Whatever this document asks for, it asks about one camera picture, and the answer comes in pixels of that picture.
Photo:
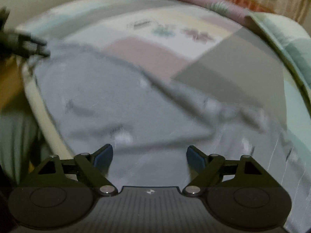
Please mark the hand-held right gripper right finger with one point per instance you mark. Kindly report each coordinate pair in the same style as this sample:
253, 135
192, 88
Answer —
195, 159

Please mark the large checked pillow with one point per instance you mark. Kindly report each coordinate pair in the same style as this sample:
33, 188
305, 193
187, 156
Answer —
291, 43

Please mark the purple floral quilt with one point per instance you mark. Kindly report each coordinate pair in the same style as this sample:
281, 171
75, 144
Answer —
194, 0

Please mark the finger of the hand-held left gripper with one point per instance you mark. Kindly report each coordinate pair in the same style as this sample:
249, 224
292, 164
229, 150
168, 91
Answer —
38, 51
34, 40

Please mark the bed with patchwork sheet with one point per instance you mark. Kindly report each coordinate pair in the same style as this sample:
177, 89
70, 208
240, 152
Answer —
230, 72

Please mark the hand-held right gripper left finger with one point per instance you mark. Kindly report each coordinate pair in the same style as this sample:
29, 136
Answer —
105, 157

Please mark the person's green clothing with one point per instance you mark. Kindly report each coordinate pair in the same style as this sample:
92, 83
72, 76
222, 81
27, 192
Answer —
17, 145

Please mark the grey printed pajama pants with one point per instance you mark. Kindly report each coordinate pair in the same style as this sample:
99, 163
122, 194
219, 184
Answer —
109, 106

